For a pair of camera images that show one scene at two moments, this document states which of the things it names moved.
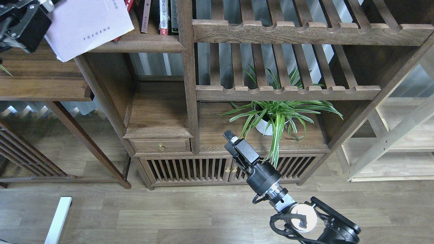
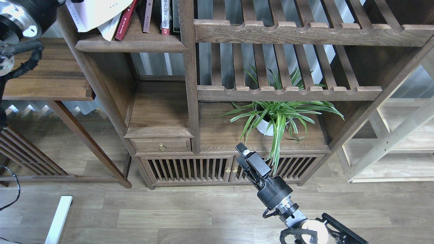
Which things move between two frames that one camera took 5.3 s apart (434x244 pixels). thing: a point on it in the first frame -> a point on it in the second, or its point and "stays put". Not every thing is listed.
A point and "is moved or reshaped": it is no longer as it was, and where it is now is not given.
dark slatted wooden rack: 21,161 stays put
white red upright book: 163,17 stays put
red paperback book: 128,3 -> 126,16
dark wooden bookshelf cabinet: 298,78 stays put
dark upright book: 175,17 stays put
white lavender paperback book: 78,26 is moved or reshaped
